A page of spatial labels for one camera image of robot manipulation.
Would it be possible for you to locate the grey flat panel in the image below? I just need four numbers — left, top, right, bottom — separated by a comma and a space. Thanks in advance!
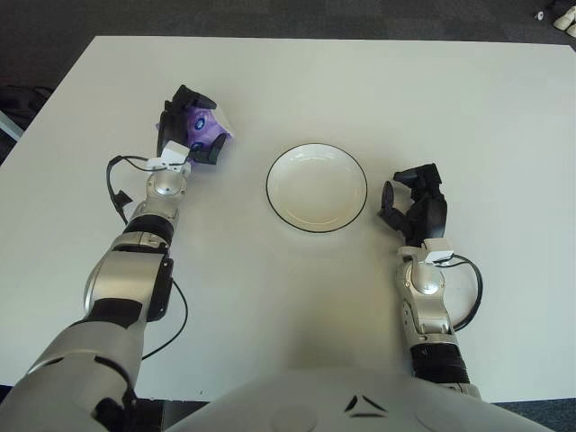
0, 110, 24, 141

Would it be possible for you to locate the grey robot torso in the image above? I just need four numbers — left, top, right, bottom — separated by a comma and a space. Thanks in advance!
166, 368, 553, 432

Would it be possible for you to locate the white plate with black rim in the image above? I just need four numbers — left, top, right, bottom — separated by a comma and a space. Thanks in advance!
265, 142, 369, 234

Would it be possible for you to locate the thin black upper arm cable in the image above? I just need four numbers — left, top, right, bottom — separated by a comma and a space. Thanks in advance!
141, 278, 190, 361

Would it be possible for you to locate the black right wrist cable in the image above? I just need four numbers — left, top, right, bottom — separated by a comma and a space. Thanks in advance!
443, 254, 485, 332

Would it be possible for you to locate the dark bag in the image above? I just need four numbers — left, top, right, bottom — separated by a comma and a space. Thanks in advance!
0, 85, 53, 166

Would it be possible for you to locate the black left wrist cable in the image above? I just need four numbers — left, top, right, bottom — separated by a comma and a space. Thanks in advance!
105, 155, 157, 226

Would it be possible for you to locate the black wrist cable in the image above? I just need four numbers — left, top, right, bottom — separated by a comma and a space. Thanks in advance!
105, 155, 157, 226
443, 254, 485, 332

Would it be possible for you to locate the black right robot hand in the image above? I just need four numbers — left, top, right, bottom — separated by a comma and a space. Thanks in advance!
376, 162, 449, 248

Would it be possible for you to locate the black table leg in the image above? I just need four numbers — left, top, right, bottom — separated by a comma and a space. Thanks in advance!
160, 399, 203, 432

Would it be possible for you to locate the purple tissue paper pack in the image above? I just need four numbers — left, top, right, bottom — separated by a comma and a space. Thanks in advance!
153, 105, 237, 157

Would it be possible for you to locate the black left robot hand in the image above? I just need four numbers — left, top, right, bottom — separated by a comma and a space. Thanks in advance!
156, 84, 227, 168

